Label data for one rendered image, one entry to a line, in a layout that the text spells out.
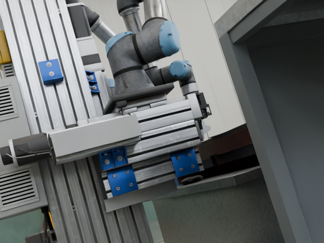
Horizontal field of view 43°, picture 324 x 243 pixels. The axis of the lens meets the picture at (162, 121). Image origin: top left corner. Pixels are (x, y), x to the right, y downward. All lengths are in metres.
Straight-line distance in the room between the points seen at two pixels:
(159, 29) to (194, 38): 8.66
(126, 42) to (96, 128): 0.38
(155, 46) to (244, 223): 0.77
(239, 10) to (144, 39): 0.59
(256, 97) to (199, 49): 9.12
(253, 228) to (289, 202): 0.72
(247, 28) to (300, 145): 0.31
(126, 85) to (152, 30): 0.21
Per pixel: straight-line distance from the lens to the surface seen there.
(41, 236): 5.97
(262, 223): 1.61
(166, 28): 1.46
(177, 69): 1.74
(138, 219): 1.63
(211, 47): 10.20
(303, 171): 1.04
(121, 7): 1.84
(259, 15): 0.89
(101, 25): 2.12
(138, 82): 1.44
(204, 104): 1.86
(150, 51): 1.46
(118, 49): 1.49
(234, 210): 1.75
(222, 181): 1.42
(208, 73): 9.93
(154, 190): 1.52
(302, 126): 1.06
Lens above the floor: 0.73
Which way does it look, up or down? 8 degrees up
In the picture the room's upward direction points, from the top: 17 degrees counter-clockwise
